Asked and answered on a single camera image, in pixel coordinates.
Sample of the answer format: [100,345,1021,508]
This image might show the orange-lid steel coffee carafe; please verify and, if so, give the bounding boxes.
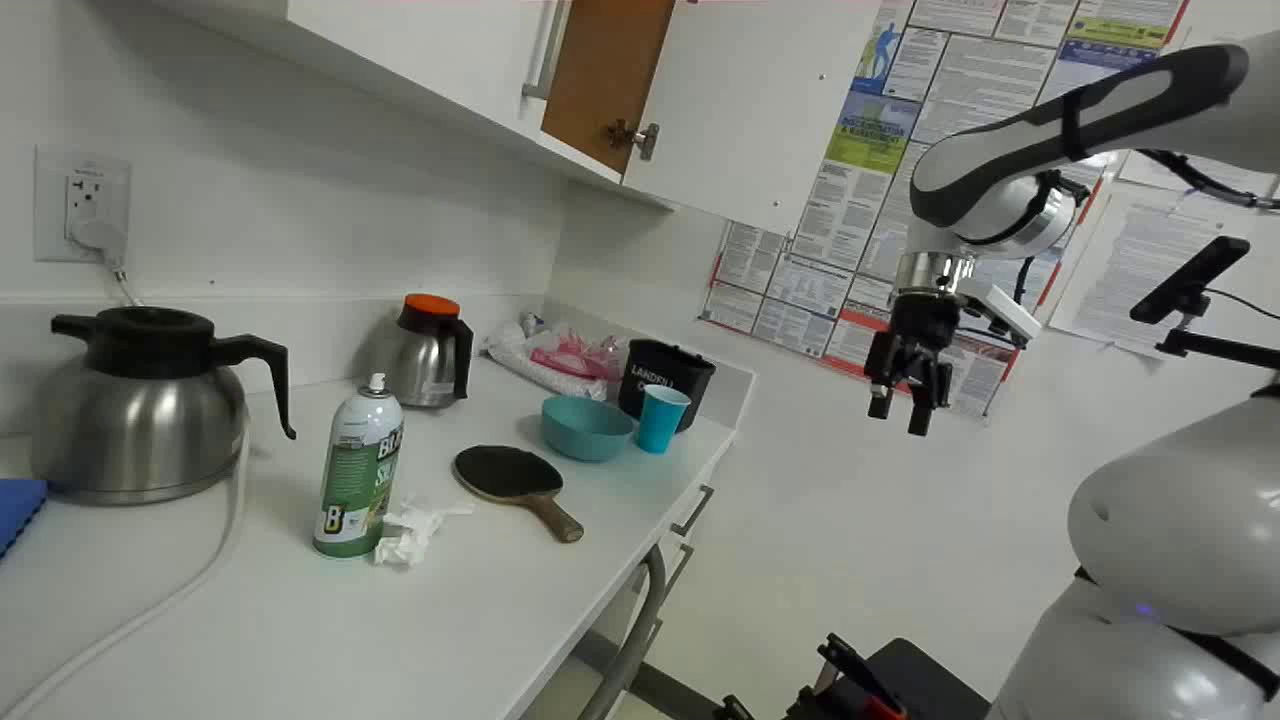
[357,291,471,411]

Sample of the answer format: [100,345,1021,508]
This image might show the teal plastic cup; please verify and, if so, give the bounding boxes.
[637,386,688,457]

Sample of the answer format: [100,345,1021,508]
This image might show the white cabinet door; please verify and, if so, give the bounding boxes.
[537,0,880,233]
[288,0,570,132]

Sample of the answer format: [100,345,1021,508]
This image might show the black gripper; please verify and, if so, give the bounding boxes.
[864,291,961,438]

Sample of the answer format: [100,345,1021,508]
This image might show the black table tennis paddle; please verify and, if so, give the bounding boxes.
[453,443,582,544]

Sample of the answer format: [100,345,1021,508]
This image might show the white power cable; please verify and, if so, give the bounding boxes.
[0,214,257,718]

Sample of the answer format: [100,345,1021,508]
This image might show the green spray can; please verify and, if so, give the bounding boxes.
[311,372,403,556]

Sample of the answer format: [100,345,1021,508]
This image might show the crumpled white tissue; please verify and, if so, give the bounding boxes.
[371,508,443,574]

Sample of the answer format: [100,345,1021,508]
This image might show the blue cloth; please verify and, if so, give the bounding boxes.
[0,482,47,556]

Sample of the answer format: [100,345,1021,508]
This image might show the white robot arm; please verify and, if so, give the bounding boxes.
[869,30,1280,720]

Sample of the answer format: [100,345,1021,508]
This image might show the teal bowl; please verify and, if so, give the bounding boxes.
[539,398,637,464]

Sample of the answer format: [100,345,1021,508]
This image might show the white drawer with handle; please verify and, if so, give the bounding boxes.
[657,459,722,564]

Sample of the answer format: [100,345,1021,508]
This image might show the white wall power outlet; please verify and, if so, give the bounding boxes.
[31,150,131,267]

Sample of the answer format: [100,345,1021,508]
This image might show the pink and white packets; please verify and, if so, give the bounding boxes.
[478,314,625,399]

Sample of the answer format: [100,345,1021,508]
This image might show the black camera on stand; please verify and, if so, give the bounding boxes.
[1129,238,1280,368]

